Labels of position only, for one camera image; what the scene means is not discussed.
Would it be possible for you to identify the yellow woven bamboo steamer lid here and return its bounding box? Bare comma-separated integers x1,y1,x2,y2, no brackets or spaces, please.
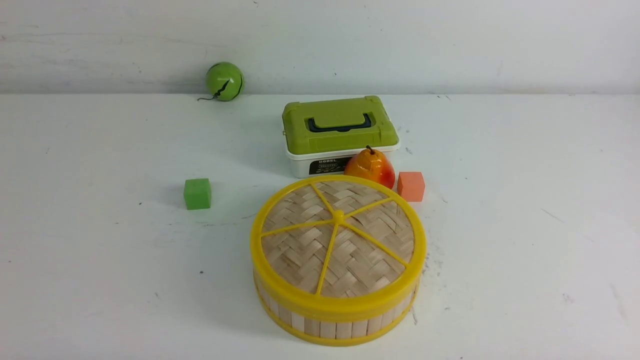
250,175,427,317

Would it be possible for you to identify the yellow bamboo steamer basket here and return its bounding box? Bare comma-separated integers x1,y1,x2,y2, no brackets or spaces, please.
253,277,419,347

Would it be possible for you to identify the green and white lunch box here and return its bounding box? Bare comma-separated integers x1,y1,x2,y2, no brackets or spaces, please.
281,95,401,179

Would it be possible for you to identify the orange red toy pear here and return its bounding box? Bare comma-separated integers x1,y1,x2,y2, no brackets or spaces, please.
343,145,396,189

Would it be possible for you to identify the orange foam cube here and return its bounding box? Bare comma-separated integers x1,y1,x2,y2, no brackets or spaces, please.
397,171,426,203

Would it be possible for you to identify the green foam cube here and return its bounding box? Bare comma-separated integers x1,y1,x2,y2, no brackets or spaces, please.
183,178,212,211

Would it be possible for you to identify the green ball with string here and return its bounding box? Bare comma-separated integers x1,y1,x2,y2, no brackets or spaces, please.
197,61,245,101

